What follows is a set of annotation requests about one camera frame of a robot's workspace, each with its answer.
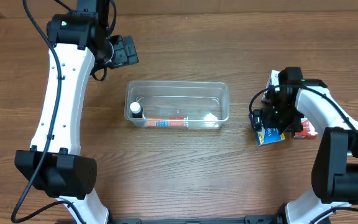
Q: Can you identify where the blue VapoDrops box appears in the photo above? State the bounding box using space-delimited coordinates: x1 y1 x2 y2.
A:
249 113 285 146

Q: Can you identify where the dark bottle white cap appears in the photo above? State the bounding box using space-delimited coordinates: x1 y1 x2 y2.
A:
129 101 144 119

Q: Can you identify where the orange tube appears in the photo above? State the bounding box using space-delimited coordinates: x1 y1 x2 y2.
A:
145 117 188 128

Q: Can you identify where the clear plastic container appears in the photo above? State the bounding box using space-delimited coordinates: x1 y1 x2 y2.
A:
124 80 230 129

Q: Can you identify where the red Haleon box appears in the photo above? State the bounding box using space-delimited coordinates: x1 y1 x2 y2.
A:
292 118 318 139

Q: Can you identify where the white medicine box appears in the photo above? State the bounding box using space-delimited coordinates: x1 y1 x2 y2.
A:
261 70 280 103

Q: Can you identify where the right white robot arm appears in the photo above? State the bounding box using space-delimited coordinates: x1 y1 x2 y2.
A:
244 67 358 223

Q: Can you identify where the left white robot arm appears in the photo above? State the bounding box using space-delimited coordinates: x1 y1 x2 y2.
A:
14 0 139 223

